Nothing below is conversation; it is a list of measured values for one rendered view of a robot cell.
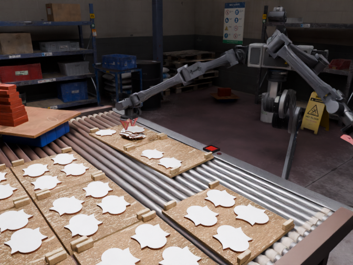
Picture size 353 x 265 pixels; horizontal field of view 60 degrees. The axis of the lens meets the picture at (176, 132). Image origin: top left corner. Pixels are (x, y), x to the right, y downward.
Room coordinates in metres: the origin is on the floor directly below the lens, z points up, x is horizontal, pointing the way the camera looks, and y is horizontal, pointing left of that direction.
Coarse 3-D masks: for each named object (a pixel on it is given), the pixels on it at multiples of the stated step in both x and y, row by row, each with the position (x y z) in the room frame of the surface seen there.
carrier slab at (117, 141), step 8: (112, 128) 2.07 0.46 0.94; (120, 128) 2.08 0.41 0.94; (144, 128) 2.08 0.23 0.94; (96, 136) 1.92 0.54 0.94; (104, 136) 1.92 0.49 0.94; (112, 136) 1.92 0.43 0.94; (120, 136) 1.92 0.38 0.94; (152, 136) 1.93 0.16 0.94; (112, 144) 1.78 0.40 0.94; (120, 144) 1.79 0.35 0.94; (136, 144) 1.79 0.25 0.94; (144, 144) 1.80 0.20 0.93
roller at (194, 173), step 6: (96, 120) 2.31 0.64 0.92; (108, 126) 2.17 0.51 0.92; (192, 174) 1.45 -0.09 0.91; (198, 174) 1.43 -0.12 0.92; (204, 180) 1.38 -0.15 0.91; (210, 180) 1.36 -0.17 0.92; (246, 198) 1.20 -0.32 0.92; (294, 228) 1.00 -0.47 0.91; (300, 228) 0.99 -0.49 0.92; (300, 234) 0.97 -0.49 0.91; (306, 234) 0.96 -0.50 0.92
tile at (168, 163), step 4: (160, 160) 1.54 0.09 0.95; (164, 160) 1.54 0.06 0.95; (168, 160) 1.54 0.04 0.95; (172, 160) 1.54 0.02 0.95; (176, 160) 1.54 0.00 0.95; (160, 164) 1.49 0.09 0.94; (164, 164) 1.49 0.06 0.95; (168, 164) 1.49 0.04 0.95; (172, 164) 1.49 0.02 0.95; (176, 164) 1.49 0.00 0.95; (180, 164) 1.49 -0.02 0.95; (168, 168) 1.46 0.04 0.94
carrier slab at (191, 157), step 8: (152, 144) 1.79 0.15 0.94; (160, 144) 1.79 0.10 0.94; (168, 144) 1.79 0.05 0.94; (176, 144) 1.79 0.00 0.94; (184, 144) 1.79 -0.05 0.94; (128, 152) 1.66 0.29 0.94; (136, 152) 1.66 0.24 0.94; (168, 152) 1.66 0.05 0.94; (176, 152) 1.66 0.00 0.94; (184, 152) 1.67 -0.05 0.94; (192, 152) 1.67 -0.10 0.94; (200, 152) 1.67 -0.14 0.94; (144, 160) 1.55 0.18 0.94; (152, 160) 1.55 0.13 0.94; (184, 160) 1.56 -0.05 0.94; (192, 160) 1.56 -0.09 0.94; (200, 160) 1.56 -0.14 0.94; (208, 160) 1.59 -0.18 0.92; (152, 168) 1.48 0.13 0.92; (160, 168) 1.46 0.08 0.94; (184, 168) 1.46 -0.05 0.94; (168, 176) 1.39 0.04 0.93
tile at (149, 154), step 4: (144, 152) 1.64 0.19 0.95; (148, 152) 1.64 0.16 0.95; (152, 152) 1.64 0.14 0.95; (156, 152) 1.64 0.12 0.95; (160, 152) 1.64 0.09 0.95; (144, 156) 1.60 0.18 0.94; (148, 156) 1.59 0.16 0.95; (152, 156) 1.59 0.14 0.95; (156, 156) 1.59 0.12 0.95; (160, 156) 1.59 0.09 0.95
